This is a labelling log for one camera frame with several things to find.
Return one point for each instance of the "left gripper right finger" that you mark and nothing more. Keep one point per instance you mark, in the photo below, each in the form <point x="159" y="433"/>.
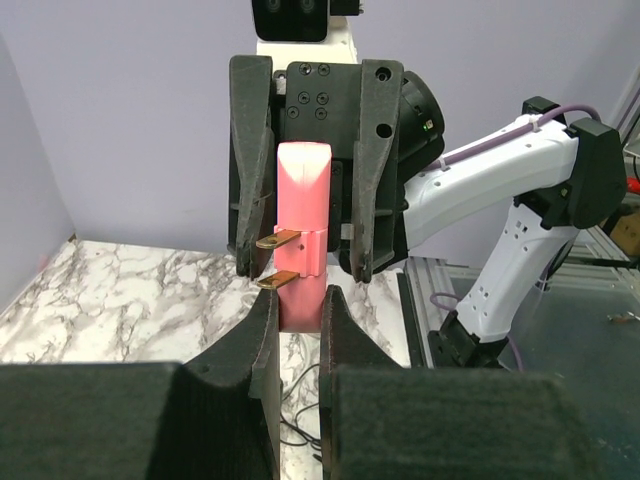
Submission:
<point x="574" y="415"/>

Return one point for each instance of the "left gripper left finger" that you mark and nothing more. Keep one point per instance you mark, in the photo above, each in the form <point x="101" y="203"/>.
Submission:
<point x="213" y="417"/>

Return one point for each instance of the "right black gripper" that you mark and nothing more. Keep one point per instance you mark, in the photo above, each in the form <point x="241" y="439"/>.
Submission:
<point x="355" y="108"/>

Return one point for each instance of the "coral pink square charger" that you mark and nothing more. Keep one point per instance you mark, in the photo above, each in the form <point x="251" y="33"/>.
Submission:
<point x="300" y="237"/>

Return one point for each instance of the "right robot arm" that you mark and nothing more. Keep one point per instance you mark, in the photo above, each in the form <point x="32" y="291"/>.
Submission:
<point x="349" y="159"/>

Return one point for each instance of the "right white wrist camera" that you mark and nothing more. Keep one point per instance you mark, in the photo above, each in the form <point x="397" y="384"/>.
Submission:
<point x="305" y="30"/>

